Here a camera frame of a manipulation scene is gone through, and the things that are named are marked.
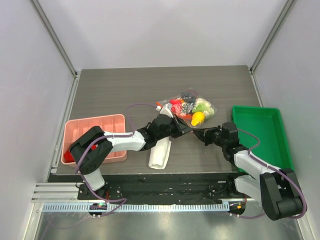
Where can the red fake tomato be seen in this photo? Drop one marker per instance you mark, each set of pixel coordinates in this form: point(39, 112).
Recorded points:
point(177, 107)

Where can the rolled white towel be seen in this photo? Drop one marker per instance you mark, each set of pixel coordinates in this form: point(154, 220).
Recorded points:
point(159, 154)

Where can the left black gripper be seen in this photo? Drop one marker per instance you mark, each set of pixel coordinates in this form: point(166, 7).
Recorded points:
point(180, 130)

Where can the green fake lettuce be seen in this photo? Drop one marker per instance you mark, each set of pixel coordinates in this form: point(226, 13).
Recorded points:
point(201, 107)

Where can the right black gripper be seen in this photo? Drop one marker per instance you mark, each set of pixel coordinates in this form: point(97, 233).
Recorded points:
point(207, 135)

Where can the right aluminium frame post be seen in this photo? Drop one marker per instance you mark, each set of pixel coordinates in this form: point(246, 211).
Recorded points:
point(280, 20)

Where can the white fake cauliflower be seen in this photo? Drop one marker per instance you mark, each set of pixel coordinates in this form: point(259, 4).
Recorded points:
point(210, 113)

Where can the green plastic bin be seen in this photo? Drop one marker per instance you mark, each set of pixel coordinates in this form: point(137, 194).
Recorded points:
point(267, 125)

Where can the yellow fake pepper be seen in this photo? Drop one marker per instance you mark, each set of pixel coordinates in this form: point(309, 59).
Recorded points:
point(197, 118)

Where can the red cloth left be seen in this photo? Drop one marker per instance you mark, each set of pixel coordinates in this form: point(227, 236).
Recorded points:
point(68, 158)

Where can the clear zip top bag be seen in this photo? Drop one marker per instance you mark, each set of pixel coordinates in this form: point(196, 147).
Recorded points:
point(187, 117)

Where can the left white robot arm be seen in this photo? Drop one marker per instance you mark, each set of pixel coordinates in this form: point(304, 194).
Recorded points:
point(91, 149)

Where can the pink divided organizer tray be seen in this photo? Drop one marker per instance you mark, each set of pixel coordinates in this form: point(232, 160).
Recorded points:
point(75, 128)

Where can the left aluminium frame post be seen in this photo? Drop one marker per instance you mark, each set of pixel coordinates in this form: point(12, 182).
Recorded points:
point(53, 36)

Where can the dark fake grapes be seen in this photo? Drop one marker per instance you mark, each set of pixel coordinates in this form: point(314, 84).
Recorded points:
point(189, 102)

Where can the aluminium frame post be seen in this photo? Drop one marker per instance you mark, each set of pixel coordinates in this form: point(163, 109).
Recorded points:
point(53, 36)
point(280, 20)

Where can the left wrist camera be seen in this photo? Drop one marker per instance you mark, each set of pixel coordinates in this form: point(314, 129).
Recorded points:
point(165, 110)

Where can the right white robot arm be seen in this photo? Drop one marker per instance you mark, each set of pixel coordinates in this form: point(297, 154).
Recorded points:
point(276, 189)

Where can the perforated metal rail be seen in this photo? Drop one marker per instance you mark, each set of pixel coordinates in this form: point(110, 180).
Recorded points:
point(75, 207)

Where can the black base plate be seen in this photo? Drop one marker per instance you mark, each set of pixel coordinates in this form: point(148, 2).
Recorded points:
point(171, 189)

